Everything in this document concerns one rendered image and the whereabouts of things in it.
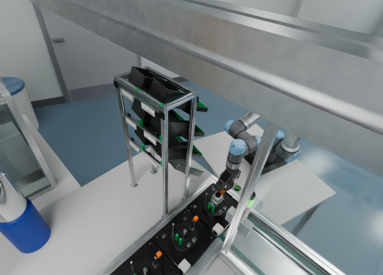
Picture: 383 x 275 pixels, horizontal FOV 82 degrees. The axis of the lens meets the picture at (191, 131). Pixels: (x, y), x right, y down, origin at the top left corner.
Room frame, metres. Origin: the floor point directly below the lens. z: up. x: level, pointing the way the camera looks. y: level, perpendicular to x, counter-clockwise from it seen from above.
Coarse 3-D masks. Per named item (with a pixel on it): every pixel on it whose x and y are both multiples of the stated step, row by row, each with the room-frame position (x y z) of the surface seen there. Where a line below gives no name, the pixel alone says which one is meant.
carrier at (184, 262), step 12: (180, 216) 0.65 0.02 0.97; (192, 216) 0.66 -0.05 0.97; (168, 228) 0.58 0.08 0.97; (180, 228) 0.57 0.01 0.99; (204, 228) 0.59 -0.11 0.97; (156, 240) 0.51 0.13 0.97; (168, 240) 0.51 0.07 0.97; (180, 240) 0.49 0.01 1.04; (192, 240) 0.51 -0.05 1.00; (204, 240) 0.53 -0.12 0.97; (168, 252) 0.46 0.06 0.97; (180, 252) 0.46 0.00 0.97; (192, 252) 0.47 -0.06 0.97; (204, 252) 0.47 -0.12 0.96; (180, 264) 0.40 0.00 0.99; (192, 264) 0.41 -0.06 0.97
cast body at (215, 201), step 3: (216, 192) 0.74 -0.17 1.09; (213, 195) 0.73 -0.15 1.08; (216, 195) 0.72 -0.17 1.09; (219, 195) 0.72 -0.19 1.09; (222, 195) 0.73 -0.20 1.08; (213, 198) 0.72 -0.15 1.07; (216, 198) 0.71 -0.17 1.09; (219, 198) 0.71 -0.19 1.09; (222, 198) 0.73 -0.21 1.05; (210, 201) 0.72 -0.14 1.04; (213, 201) 0.71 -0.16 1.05; (216, 201) 0.70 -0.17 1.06; (219, 201) 0.71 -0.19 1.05; (210, 204) 0.69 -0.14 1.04; (213, 204) 0.70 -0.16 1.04; (216, 204) 0.69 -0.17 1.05
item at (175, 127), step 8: (168, 112) 0.92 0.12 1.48; (152, 120) 0.84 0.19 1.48; (160, 120) 0.81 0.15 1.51; (168, 120) 0.92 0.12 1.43; (176, 120) 0.95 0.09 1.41; (184, 120) 0.98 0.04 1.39; (160, 128) 0.78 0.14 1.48; (168, 128) 0.77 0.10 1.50; (176, 128) 0.80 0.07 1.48; (184, 128) 0.83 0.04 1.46; (200, 128) 0.95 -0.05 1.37
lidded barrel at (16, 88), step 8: (8, 80) 2.47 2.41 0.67; (16, 80) 2.49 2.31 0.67; (8, 88) 2.28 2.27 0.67; (16, 88) 2.30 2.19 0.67; (24, 88) 2.40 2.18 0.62; (16, 96) 2.23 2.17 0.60; (24, 96) 2.33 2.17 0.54; (16, 104) 2.20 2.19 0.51; (24, 104) 2.29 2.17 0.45; (24, 112) 2.24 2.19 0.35; (32, 112) 2.38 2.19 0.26; (32, 120) 2.32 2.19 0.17
